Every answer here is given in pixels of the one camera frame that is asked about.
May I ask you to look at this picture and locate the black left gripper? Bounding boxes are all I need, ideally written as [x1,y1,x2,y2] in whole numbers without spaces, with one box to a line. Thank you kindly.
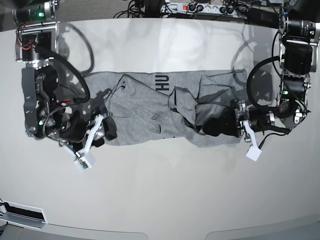
[202,100,275,139]

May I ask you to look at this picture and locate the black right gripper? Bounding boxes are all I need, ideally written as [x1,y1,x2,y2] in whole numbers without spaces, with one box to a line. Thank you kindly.
[62,106,118,150]

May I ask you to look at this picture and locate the grey t-shirt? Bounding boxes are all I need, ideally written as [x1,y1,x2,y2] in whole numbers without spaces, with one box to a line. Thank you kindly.
[84,69,247,148]

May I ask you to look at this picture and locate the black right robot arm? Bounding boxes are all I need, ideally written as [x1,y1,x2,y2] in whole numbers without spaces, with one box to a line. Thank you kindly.
[6,0,117,152]

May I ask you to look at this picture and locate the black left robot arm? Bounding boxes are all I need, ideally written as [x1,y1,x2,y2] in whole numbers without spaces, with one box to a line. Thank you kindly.
[201,0,320,138]

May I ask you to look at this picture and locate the white power strip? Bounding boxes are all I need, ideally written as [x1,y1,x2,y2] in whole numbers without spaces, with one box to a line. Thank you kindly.
[160,1,244,18]

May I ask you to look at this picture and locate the tangled black cables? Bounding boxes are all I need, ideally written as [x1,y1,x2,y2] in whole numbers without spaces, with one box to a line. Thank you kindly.
[112,0,176,20]

